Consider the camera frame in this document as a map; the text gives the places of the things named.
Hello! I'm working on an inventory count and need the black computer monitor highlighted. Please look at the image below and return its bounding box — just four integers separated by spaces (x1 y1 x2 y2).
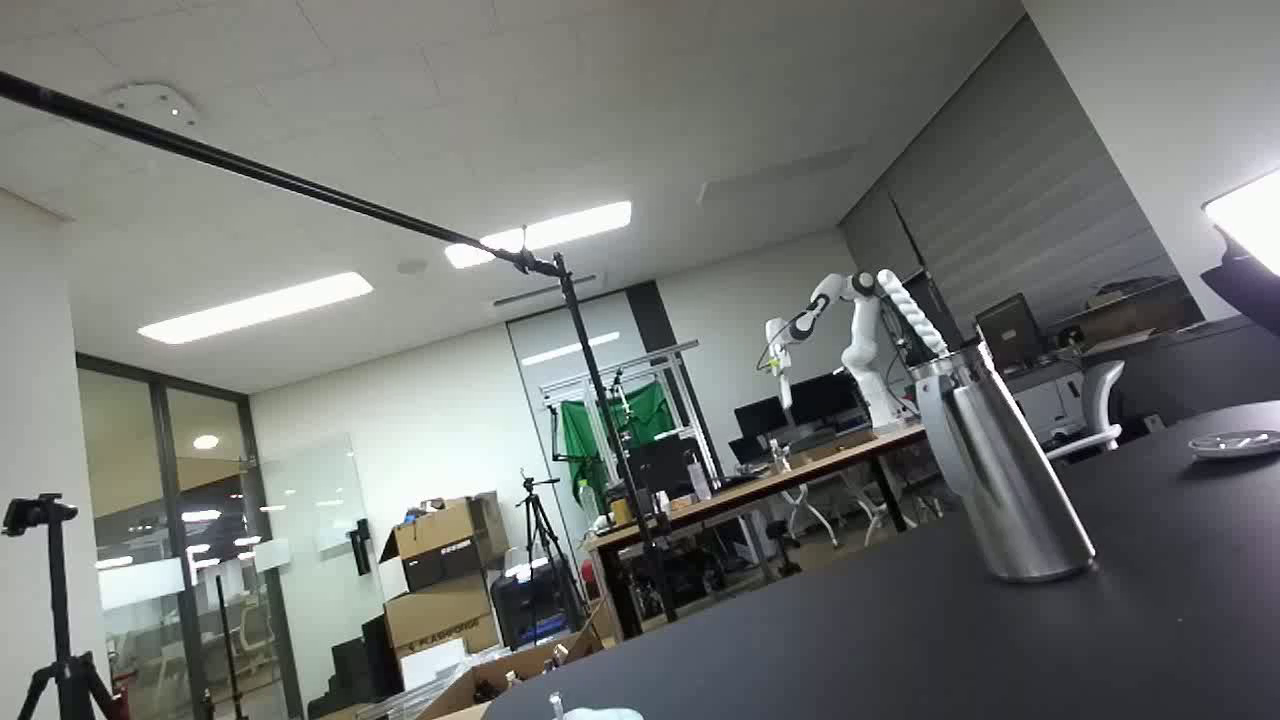
790 368 873 431
734 398 793 445

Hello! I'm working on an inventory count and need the black light stand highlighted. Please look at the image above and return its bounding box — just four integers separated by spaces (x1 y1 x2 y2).
547 254 679 626

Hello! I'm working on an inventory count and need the grey flask lid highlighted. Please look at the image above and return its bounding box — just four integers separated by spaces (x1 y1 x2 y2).
1189 426 1280 469

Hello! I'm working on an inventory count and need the closed cardboard box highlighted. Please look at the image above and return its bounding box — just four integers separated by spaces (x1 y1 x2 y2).
377 494 512 591
381 575 505 660

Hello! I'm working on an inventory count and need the open cardboard box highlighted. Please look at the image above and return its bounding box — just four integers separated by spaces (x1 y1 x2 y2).
417 626 610 720

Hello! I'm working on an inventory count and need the stainless steel flask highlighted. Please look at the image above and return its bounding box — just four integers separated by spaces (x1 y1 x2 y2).
911 340 1106 590

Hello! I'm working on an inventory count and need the bright light panel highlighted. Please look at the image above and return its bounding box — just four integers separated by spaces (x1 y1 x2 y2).
1199 167 1280 280

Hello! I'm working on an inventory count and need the rectangular ceiling light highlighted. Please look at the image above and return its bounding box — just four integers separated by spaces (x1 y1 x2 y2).
136 269 377 353
440 197 636 277

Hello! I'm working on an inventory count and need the wooden desk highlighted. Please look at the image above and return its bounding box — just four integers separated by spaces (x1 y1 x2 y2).
583 419 942 639

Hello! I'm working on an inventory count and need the green cloth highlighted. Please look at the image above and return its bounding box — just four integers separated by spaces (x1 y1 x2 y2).
547 398 613 509
617 380 684 454

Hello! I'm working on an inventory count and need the small black tripod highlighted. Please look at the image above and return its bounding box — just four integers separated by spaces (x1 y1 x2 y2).
517 469 581 591

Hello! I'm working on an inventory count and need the black boom pole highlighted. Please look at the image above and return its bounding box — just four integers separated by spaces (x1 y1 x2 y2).
0 67 574 280

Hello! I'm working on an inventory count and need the black tripod with camera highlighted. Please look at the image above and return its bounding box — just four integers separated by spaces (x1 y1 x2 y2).
0 487 128 720

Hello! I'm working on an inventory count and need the round ceiling smoke detector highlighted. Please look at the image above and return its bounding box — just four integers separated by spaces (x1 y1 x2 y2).
97 76 210 135

